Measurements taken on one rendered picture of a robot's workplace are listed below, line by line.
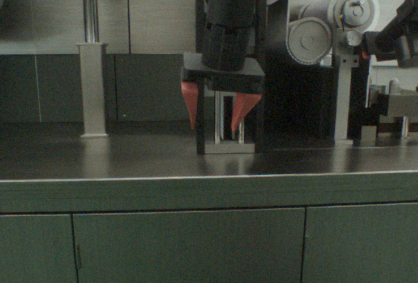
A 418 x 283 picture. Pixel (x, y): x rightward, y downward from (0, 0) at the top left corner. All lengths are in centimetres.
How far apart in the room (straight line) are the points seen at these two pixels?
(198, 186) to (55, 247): 33
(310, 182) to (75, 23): 95
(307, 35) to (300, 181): 43
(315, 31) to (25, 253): 88
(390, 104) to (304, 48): 28
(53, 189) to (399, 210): 73
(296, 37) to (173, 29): 47
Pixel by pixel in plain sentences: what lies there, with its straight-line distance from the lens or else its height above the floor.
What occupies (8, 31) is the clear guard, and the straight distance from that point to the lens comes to 121.
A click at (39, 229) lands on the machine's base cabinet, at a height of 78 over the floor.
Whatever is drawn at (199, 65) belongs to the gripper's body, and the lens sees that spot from 46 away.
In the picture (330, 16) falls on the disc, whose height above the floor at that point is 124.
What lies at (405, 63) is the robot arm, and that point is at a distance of 93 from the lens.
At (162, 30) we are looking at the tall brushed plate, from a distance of 129.
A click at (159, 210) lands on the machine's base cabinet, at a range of 77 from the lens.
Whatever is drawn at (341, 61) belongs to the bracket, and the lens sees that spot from 98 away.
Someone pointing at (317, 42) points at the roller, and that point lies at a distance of 102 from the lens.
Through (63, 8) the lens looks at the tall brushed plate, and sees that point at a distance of 136.
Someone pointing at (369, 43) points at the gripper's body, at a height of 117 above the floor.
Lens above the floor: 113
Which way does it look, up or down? 11 degrees down
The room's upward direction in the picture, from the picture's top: straight up
